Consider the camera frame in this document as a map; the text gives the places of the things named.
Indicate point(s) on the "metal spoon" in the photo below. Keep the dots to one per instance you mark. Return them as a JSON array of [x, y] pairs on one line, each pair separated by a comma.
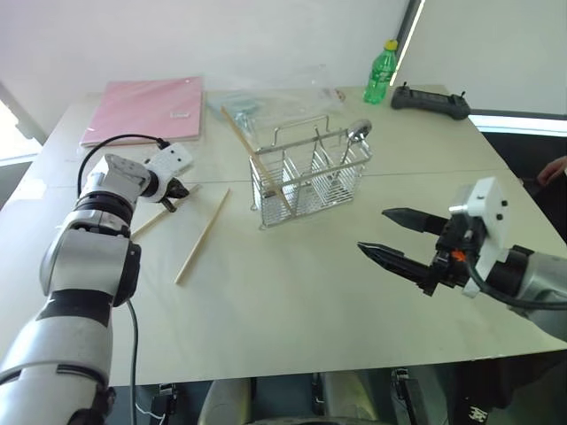
[[359, 128]]

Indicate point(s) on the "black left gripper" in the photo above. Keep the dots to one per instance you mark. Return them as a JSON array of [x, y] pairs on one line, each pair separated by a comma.
[[177, 189]]

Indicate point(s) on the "wooden chopstick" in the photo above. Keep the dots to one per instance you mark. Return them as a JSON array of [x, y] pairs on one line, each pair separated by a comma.
[[314, 177], [257, 161], [204, 237], [153, 219]]

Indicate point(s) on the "black remote controller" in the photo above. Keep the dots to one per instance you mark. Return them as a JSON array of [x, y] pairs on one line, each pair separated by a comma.
[[427, 102]]

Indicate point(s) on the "dark window frame post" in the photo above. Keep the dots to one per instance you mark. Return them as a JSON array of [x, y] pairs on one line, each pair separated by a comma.
[[409, 26]]

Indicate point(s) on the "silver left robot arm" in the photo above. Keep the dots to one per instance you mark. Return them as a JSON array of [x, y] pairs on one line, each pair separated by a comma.
[[84, 248]]

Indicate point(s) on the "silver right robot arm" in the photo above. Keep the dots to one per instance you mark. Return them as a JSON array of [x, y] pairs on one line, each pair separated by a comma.
[[545, 276]]

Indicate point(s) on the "green plastic bottle yellow cap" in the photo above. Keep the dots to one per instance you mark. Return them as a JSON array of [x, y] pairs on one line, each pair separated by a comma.
[[378, 79]]

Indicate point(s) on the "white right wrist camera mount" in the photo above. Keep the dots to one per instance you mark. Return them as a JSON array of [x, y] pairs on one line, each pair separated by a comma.
[[487, 208]]

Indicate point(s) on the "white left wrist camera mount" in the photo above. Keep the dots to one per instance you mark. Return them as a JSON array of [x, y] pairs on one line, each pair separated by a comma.
[[173, 158]]

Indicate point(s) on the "pink folder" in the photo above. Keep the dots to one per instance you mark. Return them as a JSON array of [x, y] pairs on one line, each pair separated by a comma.
[[146, 110]]

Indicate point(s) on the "bystander person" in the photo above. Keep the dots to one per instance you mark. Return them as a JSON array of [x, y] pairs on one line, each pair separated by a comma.
[[553, 170]]

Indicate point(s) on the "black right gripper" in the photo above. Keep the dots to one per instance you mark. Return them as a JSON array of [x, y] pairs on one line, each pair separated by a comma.
[[456, 252]]

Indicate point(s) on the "silver robot body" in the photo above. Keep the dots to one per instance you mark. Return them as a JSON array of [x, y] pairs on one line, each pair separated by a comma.
[[266, 400]]

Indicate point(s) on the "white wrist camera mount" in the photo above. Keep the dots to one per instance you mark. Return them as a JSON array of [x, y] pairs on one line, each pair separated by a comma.
[[487, 208], [173, 158]]

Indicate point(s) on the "black fabric with white print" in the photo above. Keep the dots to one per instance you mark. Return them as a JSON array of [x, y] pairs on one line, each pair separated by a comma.
[[509, 385]]

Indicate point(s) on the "clear plastic bag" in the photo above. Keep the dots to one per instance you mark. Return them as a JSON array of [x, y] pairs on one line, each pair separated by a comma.
[[283, 95]]

